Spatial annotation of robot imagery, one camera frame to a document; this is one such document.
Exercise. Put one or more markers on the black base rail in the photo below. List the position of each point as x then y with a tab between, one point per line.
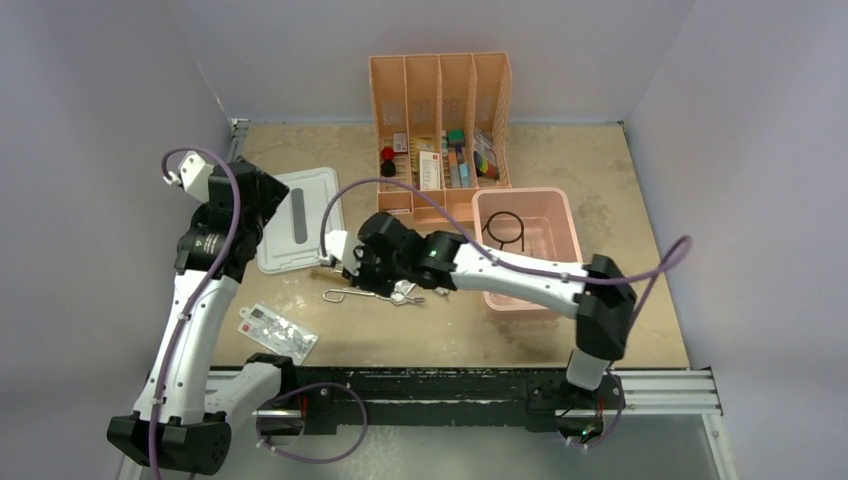
538	400

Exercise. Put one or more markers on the green cube block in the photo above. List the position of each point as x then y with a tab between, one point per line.
456	138

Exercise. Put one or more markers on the white foil sachet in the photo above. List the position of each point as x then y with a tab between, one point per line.
402	289

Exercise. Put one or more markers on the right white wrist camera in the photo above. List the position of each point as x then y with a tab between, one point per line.
345	247

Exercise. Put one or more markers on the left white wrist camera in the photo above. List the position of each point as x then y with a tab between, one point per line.
191	176

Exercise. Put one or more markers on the aluminium frame rail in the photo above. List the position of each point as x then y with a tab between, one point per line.
669	392

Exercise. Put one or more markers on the colourful item packet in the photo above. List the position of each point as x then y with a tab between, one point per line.
484	155

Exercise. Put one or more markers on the plastic packet with red label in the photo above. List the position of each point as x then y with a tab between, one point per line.
276	333

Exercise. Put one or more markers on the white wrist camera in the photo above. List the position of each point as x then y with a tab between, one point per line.
345	247
191	176

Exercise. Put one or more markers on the white plastic bin lid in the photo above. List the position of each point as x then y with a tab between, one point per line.
292	236

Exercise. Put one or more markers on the orange plastic file organizer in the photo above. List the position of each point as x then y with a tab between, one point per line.
415	100

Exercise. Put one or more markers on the pink plastic bin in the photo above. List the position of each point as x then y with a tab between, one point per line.
550	231

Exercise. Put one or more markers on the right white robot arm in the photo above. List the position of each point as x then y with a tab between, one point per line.
600	302

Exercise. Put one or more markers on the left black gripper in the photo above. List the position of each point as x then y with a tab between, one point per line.
271	194

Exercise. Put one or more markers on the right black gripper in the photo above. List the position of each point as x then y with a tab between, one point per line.
363	279

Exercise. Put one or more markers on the metal crucible tongs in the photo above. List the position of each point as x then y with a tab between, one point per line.
338	296

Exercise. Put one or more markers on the black wire ring stand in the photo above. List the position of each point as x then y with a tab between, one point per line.
505	228

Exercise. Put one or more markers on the red and black bottle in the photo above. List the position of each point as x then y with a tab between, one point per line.
387	165

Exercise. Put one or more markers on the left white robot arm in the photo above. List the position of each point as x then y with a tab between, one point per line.
174	424

